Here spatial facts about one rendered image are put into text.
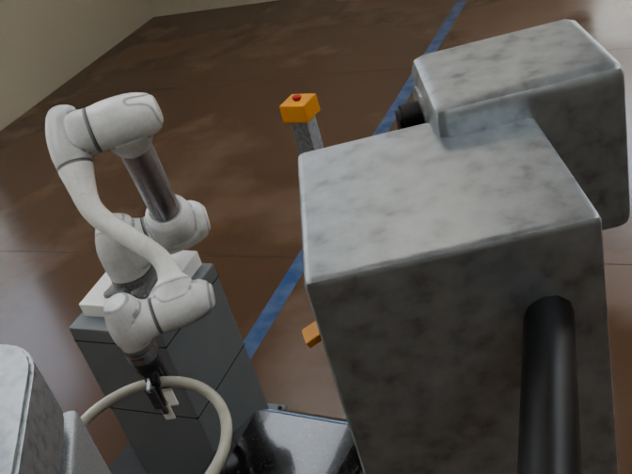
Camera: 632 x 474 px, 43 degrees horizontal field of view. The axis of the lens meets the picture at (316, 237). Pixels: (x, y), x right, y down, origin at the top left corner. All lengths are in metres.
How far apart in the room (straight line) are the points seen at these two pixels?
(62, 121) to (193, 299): 0.62
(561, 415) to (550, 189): 0.16
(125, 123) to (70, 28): 6.43
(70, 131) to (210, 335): 1.03
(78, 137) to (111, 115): 0.11
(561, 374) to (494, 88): 0.25
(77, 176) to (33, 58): 6.01
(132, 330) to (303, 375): 1.55
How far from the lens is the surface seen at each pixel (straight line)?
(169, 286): 2.16
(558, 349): 0.50
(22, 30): 8.21
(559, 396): 0.47
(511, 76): 0.66
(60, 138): 2.32
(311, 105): 3.35
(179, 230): 2.73
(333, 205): 0.58
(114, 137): 2.30
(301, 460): 2.13
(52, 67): 8.43
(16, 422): 1.17
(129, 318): 2.14
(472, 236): 0.52
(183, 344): 2.86
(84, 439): 1.38
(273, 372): 3.66
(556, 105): 0.65
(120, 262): 2.81
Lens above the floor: 2.34
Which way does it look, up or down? 32 degrees down
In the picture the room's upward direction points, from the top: 16 degrees counter-clockwise
